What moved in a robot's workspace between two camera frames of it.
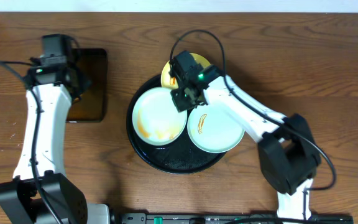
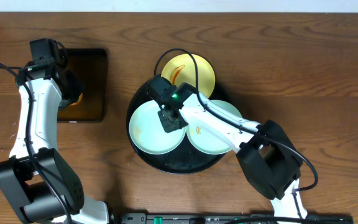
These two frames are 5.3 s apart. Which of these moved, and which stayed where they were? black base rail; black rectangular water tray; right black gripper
Moved: right black gripper
Stayed: black rectangular water tray; black base rail
